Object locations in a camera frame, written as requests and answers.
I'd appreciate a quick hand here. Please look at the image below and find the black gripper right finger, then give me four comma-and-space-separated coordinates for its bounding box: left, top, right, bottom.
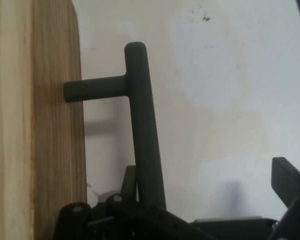
271, 156, 300, 240

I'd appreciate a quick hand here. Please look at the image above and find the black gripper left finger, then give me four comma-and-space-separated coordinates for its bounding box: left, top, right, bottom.
52, 164, 199, 240

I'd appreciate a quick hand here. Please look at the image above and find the wooden drawer with black handle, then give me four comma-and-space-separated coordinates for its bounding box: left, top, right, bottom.
0, 0, 167, 240

